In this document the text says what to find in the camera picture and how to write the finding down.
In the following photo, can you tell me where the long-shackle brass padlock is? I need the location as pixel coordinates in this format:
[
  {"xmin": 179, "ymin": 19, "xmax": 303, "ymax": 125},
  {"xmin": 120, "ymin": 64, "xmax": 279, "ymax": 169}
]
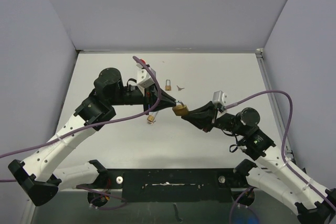
[
  {"xmin": 147, "ymin": 111, "xmax": 159, "ymax": 125},
  {"xmin": 165, "ymin": 79, "xmax": 172, "ymax": 91}
]

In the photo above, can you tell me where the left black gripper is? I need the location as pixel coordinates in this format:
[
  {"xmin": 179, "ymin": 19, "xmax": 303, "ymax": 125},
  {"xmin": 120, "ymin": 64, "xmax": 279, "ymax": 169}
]
[{"xmin": 109, "ymin": 81, "xmax": 176, "ymax": 115}]

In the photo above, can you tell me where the aluminium frame rail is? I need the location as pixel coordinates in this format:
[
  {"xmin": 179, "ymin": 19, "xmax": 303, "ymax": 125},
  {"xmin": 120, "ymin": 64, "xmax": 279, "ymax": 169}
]
[{"xmin": 255, "ymin": 48, "xmax": 297, "ymax": 164}]

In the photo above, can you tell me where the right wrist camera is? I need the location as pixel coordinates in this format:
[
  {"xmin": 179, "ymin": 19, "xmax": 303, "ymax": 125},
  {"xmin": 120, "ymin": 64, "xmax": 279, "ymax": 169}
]
[{"xmin": 212, "ymin": 90, "xmax": 227, "ymax": 108}]

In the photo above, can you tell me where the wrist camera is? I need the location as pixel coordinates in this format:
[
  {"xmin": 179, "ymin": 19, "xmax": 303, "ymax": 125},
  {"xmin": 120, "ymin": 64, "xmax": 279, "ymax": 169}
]
[
  {"xmin": 212, "ymin": 90, "xmax": 227, "ymax": 108},
  {"xmin": 137, "ymin": 68, "xmax": 155, "ymax": 89}
]

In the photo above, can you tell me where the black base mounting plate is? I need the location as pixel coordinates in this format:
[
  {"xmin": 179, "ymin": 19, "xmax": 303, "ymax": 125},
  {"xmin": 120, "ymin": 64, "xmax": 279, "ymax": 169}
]
[{"xmin": 85, "ymin": 168, "xmax": 248, "ymax": 203}]

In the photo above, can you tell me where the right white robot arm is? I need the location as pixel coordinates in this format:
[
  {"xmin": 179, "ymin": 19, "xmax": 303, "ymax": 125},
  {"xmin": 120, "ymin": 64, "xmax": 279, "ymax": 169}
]
[{"xmin": 182, "ymin": 102, "xmax": 335, "ymax": 223}]

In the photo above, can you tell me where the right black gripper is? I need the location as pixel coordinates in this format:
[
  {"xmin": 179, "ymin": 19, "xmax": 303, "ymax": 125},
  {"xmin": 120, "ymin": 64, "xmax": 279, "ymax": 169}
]
[{"xmin": 182, "ymin": 100, "xmax": 246, "ymax": 135}]

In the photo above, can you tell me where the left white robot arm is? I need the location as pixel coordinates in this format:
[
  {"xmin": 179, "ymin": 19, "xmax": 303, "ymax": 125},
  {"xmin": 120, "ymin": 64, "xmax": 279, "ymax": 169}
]
[{"xmin": 8, "ymin": 68, "xmax": 176, "ymax": 206}]

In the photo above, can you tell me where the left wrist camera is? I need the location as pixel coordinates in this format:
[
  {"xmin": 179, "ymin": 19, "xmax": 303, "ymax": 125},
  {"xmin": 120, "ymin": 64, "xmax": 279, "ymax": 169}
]
[{"xmin": 137, "ymin": 68, "xmax": 155, "ymax": 89}]

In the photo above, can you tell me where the wide brass padlock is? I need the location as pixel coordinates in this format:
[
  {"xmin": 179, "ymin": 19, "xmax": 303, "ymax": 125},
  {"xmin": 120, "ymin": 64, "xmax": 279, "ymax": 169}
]
[{"xmin": 172, "ymin": 100, "xmax": 189, "ymax": 116}]

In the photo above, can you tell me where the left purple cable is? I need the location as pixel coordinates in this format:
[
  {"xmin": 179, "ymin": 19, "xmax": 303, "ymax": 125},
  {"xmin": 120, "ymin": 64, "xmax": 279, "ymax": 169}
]
[{"xmin": 0, "ymin": 56, "xmax": 163, "ymax": 183}]

